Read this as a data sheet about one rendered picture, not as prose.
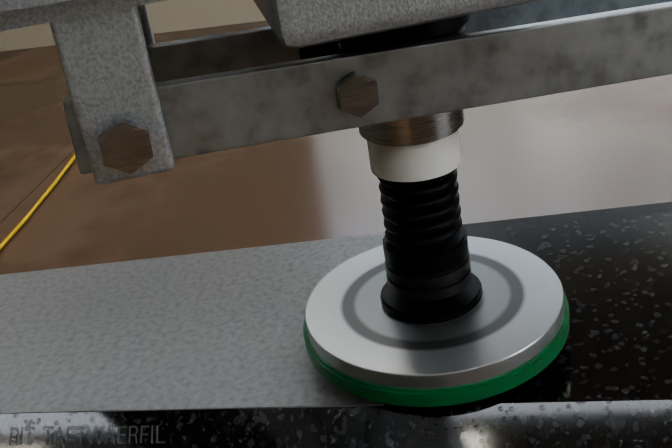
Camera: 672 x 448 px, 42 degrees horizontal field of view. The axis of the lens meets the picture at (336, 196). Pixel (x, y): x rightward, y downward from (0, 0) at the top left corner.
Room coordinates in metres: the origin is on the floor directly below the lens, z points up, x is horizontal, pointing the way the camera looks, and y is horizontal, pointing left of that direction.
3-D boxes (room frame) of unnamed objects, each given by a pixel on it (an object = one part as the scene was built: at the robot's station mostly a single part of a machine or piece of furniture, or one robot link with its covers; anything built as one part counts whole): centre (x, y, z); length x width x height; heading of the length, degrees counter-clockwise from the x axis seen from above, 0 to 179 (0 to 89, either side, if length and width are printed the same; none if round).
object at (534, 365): (0.62, -0.06, 0.89); 0.22 x 0.22 x 0.04
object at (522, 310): (0.62, -0.06, 0.89); 0.21 x 0.21 x 0.01
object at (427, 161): (0.62, -0.06, 1.04); 0.07 x 0.07 x 0.04
